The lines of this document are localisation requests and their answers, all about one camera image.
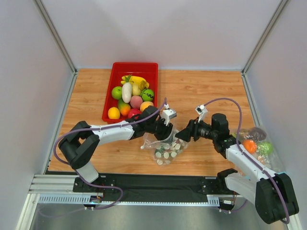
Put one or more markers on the green apple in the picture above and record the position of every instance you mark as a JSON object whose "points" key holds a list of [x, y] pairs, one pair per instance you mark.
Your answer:
{"points": [[116, 93]]}

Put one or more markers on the red plastic bin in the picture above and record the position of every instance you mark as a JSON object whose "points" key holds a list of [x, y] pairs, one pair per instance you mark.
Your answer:
{"points": [[148, 71]]}

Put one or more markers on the yellow orange peach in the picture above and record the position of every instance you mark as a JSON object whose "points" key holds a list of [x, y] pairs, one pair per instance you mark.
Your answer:
{"points": [[145, 105]]}

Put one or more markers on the polka dot zip bag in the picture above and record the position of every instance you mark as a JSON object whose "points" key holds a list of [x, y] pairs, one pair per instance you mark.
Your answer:
{"points": [[150, 143]]}

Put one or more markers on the clear bag of spare food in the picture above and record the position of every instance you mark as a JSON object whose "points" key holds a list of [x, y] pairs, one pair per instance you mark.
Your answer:
{"points": [[256, 142]]}

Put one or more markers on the aluminium frame post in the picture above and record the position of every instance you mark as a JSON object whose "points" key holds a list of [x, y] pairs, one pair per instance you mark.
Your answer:
{"points": [[264, 36], [51, 27]]}

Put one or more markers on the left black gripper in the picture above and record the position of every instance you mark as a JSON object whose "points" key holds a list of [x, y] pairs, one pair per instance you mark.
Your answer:
{"points": [[162, 128]]}

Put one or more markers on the white radish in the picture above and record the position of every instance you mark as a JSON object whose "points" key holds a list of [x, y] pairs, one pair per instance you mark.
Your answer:
{"points": [[126, 89]]}

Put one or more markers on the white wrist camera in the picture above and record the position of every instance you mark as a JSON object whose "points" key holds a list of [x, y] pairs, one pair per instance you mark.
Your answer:
{"points": [[202, 112], [168, 114]]}

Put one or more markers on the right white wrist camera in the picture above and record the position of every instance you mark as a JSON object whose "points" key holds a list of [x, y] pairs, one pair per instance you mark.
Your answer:
{"points": [[202, 112]]}

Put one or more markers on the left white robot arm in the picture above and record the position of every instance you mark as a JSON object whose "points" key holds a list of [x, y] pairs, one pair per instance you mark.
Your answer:
{"points": [[80, 143]]}

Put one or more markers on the yellow banana bunch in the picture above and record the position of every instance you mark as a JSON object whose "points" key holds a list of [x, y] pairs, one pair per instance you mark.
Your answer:
{"points": [[140, 81]]}

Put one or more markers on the green orange mango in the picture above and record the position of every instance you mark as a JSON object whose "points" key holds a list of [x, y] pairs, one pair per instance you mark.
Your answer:
{"points": [[124, 108]]}

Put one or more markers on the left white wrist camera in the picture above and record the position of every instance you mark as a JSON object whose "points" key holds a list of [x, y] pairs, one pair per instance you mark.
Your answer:
{"points": [[168, 114]]}

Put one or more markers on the yellow pear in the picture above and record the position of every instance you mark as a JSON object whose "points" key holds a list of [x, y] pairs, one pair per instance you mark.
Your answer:
{"points": [[136, 91]]}

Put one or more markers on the yellow lemon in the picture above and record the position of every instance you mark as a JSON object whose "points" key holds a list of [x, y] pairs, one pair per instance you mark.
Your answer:
{"points": [[113, 113]]}

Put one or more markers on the red pomegranate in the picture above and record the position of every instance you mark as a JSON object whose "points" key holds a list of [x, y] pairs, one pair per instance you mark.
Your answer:
{"points": [[133, 112]]}

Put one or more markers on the aluminium front rail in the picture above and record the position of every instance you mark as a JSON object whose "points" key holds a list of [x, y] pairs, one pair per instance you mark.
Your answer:
{"points": [[52, 184]]}

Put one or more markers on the left aluminium frame post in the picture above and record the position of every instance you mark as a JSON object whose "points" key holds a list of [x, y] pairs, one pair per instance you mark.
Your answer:
{"points": [[51, 27]]}

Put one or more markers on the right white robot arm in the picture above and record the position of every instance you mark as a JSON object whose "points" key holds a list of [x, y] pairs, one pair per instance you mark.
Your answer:
{"points": [[271, 193]]}

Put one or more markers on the right aluminium frame post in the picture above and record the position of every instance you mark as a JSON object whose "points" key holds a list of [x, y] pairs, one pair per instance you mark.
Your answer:
{"points": [[264, 36]]}

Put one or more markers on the pink peach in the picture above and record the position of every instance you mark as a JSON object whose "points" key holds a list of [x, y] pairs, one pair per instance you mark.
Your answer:
{"points": [[136, 102]]}

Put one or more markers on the white slotted cable duct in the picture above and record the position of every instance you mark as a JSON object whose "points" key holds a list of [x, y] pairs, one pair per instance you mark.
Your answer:
{"points": [[91, 200]]}

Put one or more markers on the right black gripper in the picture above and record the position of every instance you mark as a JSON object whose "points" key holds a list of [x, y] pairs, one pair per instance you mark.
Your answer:
{"points": [[192, 132]]}

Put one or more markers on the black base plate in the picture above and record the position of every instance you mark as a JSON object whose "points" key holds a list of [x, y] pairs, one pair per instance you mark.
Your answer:
{"points": [[155, 187]]}

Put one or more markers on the small green watermelon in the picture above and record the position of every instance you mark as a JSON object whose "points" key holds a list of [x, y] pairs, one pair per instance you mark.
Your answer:
{"points": [[147, 95]]}

